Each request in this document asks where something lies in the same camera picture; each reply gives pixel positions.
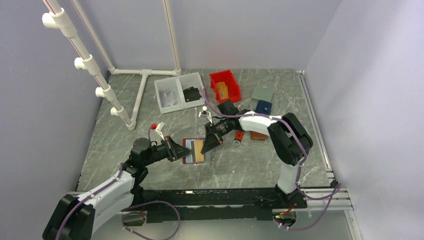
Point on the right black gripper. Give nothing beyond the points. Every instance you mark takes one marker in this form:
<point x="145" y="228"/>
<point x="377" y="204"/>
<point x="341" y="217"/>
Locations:
<point x="211" y="141"/>

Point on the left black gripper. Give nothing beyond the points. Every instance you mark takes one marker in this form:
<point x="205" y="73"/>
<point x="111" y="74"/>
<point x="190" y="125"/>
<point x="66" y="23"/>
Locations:
<point x="175" y="150"/>

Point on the red card holder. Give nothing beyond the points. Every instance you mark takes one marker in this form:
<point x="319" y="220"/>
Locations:
<point x="187" y="160"/>

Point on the black credit card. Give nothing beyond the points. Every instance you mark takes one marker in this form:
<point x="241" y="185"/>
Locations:
<point x="191" y="90"/>

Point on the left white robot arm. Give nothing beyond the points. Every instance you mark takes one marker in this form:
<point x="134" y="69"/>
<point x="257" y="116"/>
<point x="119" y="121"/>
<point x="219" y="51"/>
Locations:
<point x="78" y="217"/>

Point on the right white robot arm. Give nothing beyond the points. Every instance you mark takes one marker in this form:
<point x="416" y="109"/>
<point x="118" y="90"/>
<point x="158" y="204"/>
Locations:
<point x="290" y="139"/>

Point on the brown card holder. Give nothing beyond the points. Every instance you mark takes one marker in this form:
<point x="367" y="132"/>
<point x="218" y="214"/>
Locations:
<point x="256" y="136"/>

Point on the orange card in bin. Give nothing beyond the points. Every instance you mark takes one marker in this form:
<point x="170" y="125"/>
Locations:
<point x="222" y="90"/>

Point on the cards in white tray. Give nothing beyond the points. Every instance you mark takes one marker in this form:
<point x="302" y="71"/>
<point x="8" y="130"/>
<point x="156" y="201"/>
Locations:
<point x="168" y="99"/>

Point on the blue card holder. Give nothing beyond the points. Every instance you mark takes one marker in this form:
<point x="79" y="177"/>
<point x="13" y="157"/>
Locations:
<point x="263" y="107"/>

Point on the green card holder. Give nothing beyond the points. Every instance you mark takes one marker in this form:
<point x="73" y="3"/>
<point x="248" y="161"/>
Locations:
<point x="262" y="94"/>

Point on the red plastic bin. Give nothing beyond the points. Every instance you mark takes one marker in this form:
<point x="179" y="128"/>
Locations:
<point x="234" y="91"/>

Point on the white divided tray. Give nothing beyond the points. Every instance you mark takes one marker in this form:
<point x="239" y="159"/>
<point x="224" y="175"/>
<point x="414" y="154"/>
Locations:
<point x="178" y="84"/>

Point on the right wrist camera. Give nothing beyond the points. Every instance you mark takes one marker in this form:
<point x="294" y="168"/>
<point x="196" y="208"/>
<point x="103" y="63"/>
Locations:
<point x="204" y="113"/>

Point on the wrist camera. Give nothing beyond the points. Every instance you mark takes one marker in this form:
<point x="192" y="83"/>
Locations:
<point x="204" y="113"/>
<point x="157" y="128"/>

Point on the red handled adjustable wrench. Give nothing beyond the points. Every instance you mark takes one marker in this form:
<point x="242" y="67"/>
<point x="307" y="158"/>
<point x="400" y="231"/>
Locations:
<point x="239" y="134"/>

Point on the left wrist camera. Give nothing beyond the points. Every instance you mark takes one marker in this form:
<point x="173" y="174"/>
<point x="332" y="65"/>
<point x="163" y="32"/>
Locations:
<point x="157" y="128"/>

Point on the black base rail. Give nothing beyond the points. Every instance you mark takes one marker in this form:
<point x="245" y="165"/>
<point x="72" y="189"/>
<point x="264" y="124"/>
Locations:
<point x="214" y="204"/>

